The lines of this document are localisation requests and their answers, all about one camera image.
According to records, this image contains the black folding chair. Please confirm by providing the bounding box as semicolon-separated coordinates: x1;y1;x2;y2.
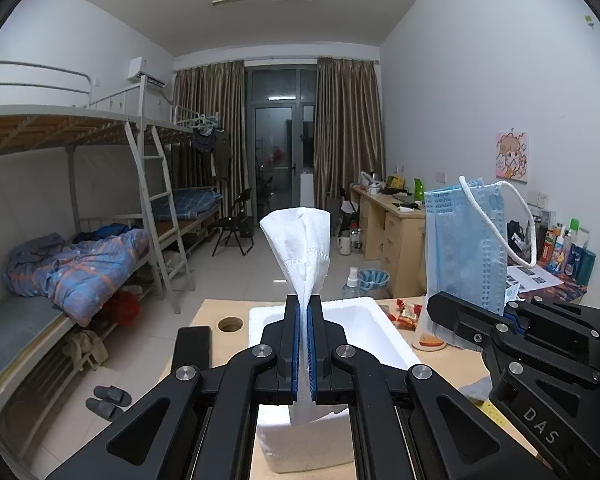
211;187;256;257

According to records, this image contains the wooden desk with drawers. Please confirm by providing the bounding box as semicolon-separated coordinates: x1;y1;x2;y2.
349;182;427;298

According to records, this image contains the black folding cart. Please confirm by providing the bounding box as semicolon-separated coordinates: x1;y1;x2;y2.
325;187;361;236

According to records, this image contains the beige cloth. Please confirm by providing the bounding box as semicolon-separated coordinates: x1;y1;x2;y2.
62;330;108;368

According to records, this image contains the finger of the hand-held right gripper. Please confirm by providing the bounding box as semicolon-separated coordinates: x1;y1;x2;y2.
504;300;600;357
426;291;600;392

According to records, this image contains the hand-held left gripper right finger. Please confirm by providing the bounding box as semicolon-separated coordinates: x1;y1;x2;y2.
307;295;556;480

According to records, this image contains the cartoon wall poster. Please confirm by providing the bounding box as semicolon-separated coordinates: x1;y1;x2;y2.
495;130;530;183

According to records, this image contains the blue plaid quilt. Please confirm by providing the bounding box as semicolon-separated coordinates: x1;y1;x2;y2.
5;227;151;326

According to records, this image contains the green hanging jacket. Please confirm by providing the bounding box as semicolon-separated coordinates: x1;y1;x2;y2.
215;131;231;181

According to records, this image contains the printed paper sheet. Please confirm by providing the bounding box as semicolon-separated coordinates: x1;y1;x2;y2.
505;265;563;291

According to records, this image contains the brown curtain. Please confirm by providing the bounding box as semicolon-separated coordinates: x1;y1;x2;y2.
172;60;251;231
312;57;386;211

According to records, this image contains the blue face mask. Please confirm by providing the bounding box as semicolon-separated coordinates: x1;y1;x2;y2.
424;176;538;318

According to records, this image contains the white metal bunk bed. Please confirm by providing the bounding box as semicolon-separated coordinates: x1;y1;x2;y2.
0;60;196;426
145;105;226;261

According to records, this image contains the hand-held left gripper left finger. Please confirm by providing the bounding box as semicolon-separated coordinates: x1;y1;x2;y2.
45;295;307;480

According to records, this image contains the red bag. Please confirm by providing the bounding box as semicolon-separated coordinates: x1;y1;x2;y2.
97;290;142;328

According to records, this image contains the blue checked bedding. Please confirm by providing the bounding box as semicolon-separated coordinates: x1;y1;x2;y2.
172;190;223;221

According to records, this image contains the grey sock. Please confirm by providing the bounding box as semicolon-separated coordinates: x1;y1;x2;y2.
459;376;496;403

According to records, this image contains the glass balcony door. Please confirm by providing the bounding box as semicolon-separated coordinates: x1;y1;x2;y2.
245;65;318;208

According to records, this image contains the white foam box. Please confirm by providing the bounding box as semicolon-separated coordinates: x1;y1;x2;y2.
248;297;423;475

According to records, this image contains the white air conditioner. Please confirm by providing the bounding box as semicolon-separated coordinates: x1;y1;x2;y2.
127;56;167;87

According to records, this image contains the desk with patterned cover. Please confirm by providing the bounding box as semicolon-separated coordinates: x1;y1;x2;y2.
500;255;588;306

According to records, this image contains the dark slipper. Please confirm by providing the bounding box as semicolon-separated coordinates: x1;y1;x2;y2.
94;385;132;407
85;397;123;421

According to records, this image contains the row of toiletry bottles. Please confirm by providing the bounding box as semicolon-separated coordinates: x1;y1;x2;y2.
535;210;598;283

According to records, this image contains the clear spray bottle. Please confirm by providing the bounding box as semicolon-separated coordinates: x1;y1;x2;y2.
341;266;366;302

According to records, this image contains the dark hanging garment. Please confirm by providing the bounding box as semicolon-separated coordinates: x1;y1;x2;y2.
192;127;218;155

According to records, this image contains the white tissue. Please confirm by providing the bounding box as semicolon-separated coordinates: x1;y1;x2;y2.
259;206;351;426

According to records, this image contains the white metal ladder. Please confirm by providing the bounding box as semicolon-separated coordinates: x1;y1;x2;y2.
124;119;197;313

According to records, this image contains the grey mattress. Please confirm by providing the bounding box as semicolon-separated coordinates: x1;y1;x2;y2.
0;292;76;396

